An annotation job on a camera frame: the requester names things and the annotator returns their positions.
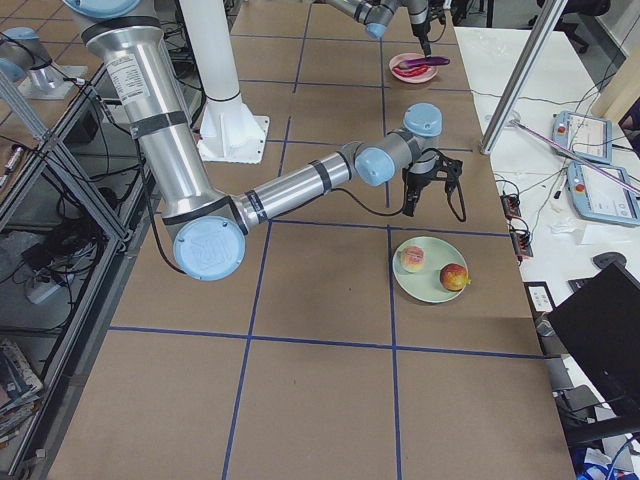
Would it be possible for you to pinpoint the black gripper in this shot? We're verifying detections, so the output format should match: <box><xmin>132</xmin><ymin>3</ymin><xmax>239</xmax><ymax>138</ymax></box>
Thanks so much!
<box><xmin>402</xmin><ymin>149</ymin><xmax>443</xmax><ymax>217</ymax></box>
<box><xmin>408</xmin><ymin>4</ymin><xmax>432</xmax><ymax>58</ymax></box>

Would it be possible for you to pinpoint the purple eggplant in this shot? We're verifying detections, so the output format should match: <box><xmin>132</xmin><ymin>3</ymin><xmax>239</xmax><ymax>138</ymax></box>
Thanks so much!
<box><xmin>397</xmin><ymin>56</ymin><xmax>450</xmax><ymax>69</ymax></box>

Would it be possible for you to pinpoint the red chili pepper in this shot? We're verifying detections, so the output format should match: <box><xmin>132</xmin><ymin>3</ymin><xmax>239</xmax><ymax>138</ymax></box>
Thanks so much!
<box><xmin>391</xmin><ymin>65</ymin><xmax>429</xmax><ymax>78</ymax></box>

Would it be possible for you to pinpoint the pale pink peach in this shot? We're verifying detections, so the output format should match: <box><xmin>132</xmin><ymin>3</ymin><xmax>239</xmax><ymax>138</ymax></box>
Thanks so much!
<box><xmin>399</xmin><ymin>245</ymin><xmax>425</xmax><ymax>273</ymax></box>

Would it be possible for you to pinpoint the red-green pomegranate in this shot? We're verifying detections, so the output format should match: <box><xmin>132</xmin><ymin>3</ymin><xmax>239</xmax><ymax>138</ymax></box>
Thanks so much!
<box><xmin>439</xmin><ymin>263</ymin><xmax>471</xmax><ymax>292</ymax></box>

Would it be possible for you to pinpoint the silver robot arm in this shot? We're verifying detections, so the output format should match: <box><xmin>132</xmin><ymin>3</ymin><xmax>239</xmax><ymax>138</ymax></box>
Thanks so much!
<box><xmin>325</xmin><ymin>0</ymin><xmax>432</xmax><ymax>57</ymax></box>
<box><xmin>69</xmin><ymin>1</ymin><xmax>442</xmax><ymax>281</ymax></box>

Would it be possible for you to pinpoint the pink plate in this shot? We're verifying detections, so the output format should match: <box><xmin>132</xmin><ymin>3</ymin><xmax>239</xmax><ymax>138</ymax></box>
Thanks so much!
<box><xmin>388</xmin><ymin>53</ymin><xmax>439</xmax><ymax>84</ymax></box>

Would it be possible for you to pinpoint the light green plate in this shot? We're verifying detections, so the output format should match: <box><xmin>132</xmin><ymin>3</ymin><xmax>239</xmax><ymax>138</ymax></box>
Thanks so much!
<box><xmin>393</xmin><ymin>237</ymin><xmax>468</xmax><ymax>303</ymax></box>

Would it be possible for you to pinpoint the orange circuit board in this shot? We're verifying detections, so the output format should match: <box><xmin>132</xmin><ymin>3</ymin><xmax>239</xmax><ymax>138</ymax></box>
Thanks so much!
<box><xmin>500</xmin><ymin>193</ymin><xmax>533</xmax><ymax>263</ymax></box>

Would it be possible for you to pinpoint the teach pendant lower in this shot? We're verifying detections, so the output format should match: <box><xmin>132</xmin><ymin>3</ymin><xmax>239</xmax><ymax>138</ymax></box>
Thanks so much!
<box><xmin>567</xmin><ymin>161</ymin><xmax>639</xmax><ymax>226</ymax></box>

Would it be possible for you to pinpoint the teach pendant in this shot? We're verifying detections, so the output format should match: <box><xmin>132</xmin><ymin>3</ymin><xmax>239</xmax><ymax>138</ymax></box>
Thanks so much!
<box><xmin>552</xmin><ymin>111</ymin><xmax>613</xmax><ymax>165</ymax></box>
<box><xmin>567</xmin><ymin>161</ymin><xmax>639</xmax><ymax>226</ymax></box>

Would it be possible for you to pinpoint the teach pendant upper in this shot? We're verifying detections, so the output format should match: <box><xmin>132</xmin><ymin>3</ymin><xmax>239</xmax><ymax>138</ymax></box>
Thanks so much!
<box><xmin>552</xmin><ymin>111</ymin><xmax>613</xmax><ymax>165</ymax></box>

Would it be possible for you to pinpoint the black monitor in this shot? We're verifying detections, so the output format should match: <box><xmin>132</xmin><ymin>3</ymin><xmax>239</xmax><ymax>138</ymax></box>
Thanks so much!
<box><xmin>548</xmin><ymin>263</ymin><xmax>639</xmax><ymax>416</ymax></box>

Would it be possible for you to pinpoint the white power strip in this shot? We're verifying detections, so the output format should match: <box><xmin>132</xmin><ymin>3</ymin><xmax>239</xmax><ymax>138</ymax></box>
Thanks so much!
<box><xmin>25</xmin><ymin>277</ymin><xmax>65</xmax><ymax>305</ymax></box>

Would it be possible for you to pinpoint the aluminium frame post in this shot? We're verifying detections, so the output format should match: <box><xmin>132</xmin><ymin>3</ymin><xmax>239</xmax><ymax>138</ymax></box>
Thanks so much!
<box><xmin>480</xmin><ymin>0</ymin><xmax>568</xmax><ymax>155</ymax></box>

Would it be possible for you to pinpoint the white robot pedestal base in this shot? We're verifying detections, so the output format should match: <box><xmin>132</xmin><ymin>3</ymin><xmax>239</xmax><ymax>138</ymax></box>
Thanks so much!
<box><xmin>180</xmin><ymin>0</ymin><xmax>270</xmax><ymax>164</ymax></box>

